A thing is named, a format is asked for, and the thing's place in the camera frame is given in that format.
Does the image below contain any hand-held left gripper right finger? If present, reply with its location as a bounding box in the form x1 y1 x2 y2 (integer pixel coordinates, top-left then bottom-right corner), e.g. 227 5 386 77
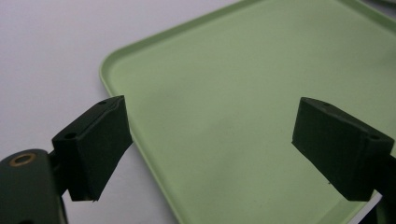
291 96 396 202

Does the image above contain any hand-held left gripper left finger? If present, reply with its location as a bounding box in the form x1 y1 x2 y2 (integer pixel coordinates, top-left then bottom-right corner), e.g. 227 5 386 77
50 94 134 203

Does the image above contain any light green plastic tray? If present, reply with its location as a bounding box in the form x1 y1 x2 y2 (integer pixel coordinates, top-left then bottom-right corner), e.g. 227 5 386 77
99 0 396 224

